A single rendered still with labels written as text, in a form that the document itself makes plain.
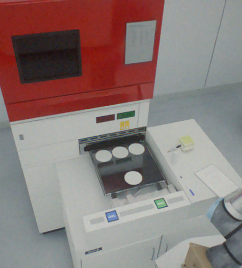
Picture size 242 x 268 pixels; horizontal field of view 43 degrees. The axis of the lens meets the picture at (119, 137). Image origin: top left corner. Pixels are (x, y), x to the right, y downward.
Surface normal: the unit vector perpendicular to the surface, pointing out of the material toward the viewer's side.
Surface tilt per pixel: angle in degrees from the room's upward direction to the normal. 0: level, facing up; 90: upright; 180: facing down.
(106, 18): 90
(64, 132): 90
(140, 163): 0
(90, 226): 0
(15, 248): 0
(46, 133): 90
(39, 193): 90
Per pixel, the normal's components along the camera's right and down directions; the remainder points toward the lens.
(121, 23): 0.31, 0.64
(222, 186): 0.03, -0.74
